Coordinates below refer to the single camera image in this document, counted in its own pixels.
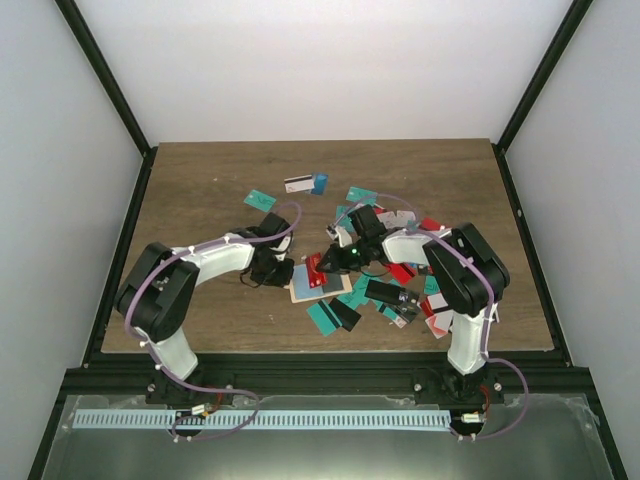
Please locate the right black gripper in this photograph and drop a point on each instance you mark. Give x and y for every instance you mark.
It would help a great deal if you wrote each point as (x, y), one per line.
(338, 265)

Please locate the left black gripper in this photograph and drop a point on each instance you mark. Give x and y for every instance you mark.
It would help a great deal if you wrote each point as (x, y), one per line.
(281, 281)

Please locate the beige leather card holder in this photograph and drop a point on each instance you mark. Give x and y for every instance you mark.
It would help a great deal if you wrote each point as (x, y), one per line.
(300, 291)

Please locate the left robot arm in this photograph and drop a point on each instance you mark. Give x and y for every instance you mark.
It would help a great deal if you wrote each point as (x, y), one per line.
(155, 296)

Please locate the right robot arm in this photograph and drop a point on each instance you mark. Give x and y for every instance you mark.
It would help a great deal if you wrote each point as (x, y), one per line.
(471, 276)

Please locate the teal VIP card centre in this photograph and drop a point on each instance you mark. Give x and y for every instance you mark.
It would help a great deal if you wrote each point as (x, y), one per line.
(356, 297)

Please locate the teal vip card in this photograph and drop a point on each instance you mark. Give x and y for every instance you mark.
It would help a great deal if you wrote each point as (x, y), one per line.
(356, 297)
(361, 195)

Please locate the red card magnetic stripe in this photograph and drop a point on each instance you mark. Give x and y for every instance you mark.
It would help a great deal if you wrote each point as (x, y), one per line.
(402, 273)

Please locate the black striped card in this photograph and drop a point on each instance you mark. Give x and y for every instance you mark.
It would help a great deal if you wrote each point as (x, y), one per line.
(347, 316)

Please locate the teal VIP card top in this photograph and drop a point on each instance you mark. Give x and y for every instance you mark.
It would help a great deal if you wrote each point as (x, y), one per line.
(361, 195)

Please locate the black card right pile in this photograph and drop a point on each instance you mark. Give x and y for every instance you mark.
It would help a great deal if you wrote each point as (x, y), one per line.
(389, 293)

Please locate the teal card far left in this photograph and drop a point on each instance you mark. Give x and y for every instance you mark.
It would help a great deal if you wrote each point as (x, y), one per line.
(259, 200)

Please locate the blue card top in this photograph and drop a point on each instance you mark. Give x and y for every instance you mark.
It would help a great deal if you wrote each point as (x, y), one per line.
(320, 181)

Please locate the white card magnetic stripe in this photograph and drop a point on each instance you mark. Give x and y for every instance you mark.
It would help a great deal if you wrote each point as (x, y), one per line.
(299, 184)

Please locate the light blue slotted strip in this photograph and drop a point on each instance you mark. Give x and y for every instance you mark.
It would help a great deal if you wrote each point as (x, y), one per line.
(420, 420)

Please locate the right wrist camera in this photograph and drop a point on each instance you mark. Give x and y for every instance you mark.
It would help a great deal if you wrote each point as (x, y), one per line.
(339, 235)

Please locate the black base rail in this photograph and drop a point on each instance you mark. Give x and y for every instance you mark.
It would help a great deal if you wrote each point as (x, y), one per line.
(427, 377)

